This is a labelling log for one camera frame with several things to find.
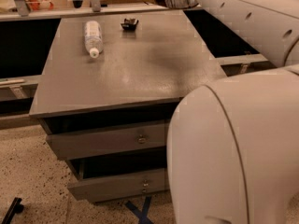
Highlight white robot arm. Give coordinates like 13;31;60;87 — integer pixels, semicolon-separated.
167;0;299;224

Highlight grey drawer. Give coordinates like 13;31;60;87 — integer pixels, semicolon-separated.
46;119;168;160
68;168;169;203

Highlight lower grey drawer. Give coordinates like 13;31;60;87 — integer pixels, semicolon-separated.
68;168;169;203

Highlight black stand foot left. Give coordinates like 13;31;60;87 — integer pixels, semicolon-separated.
1;197;24;224

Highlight clear plastic water bottle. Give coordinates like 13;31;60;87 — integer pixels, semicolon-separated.
84;21;104;59

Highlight dark rxbar chocolate wrapper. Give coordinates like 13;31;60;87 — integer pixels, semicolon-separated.
121;19;139;31

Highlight grey drawer cabinet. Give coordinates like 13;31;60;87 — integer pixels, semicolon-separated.
29;9;228;203

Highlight upper grey drawer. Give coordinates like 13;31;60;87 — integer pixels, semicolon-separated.
46;119;168;160

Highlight metal railing frame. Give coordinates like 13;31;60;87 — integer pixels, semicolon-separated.
0;0;299;23

